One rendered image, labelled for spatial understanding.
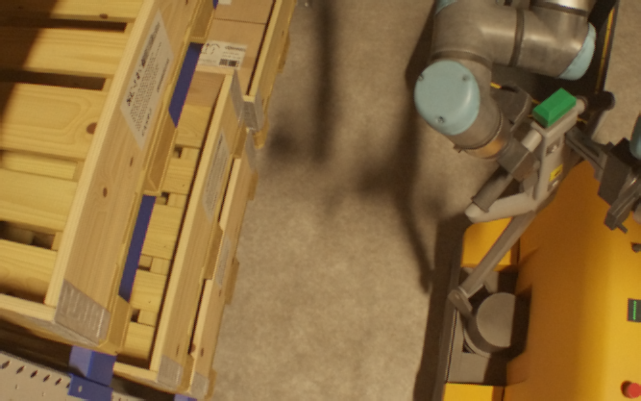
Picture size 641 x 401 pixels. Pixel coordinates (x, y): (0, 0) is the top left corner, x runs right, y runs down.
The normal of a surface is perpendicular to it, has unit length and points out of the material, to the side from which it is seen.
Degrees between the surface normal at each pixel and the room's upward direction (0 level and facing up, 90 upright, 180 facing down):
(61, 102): 0
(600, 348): 45
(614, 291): 14
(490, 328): 0
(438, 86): 36
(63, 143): 0
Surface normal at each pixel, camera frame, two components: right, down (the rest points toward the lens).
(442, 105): -0.56, -0.13
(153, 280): -0.01, -0.37
